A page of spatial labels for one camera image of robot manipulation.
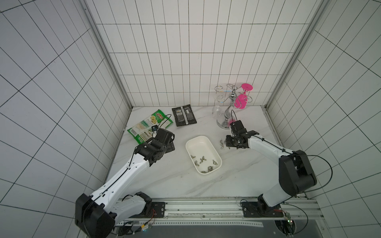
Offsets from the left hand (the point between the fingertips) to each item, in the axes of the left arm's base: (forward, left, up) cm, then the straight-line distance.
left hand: (162, 147), depth 79 cm
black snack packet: (+35, -9, -13) cm, 38 cm away
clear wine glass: (+26, -32, +3) cm, 41 cm away
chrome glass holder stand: (+29, -43, +11) cm, 53 cm away
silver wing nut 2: (+8, -36, -14) cm, 39 cm away
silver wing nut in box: (+2, -17, -14) cm, 22 cm away
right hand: (+10, -36, -9) cm, 39 cm away
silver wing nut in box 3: (-2, -30, -15) cm, 34 cm away
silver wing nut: (+12, -36, -13) cm, 40 cm away
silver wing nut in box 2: (-2, -19, -14) cm, 24 cm away
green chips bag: (+20, +20, -13) cm, 31 cm away
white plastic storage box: (+3, -23, -14) cm, 27 cm away
